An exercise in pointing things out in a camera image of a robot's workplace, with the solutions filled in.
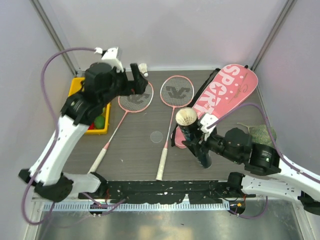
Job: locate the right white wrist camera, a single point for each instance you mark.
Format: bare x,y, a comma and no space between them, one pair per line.
207,124

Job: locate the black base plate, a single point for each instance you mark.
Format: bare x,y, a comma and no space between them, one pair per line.
169,192

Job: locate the yellow plastic bin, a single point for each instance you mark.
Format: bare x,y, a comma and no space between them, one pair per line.
75,86

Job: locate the left pink badminton racket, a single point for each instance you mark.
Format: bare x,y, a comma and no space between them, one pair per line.
135,103

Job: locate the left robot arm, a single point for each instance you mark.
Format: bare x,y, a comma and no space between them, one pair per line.
102,83

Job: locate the white shuttlecock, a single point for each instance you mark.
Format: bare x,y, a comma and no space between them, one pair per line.
143,68
186,116

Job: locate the green lime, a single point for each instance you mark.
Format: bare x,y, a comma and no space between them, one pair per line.
99,122

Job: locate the white cable duct strip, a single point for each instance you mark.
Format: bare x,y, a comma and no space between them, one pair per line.
146,207

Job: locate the right pink badminton racket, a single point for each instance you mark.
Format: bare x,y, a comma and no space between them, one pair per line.
176,92

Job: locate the clear tube lid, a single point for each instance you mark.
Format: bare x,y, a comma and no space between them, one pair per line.
156,137

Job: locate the pink badminton racket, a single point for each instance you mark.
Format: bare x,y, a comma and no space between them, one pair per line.
135,103
176,92

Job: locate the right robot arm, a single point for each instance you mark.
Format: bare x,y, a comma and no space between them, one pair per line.
277,175

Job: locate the pink racket bag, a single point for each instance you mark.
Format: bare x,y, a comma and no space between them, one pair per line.
224,90

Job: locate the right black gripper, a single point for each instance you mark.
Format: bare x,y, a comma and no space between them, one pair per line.
197,143

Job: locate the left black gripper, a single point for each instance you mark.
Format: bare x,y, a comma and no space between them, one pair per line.
132,87

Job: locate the black shuttlecock tube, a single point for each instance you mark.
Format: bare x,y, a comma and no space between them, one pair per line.
190,133

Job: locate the green netted melon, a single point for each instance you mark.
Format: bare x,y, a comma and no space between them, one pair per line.
259,133

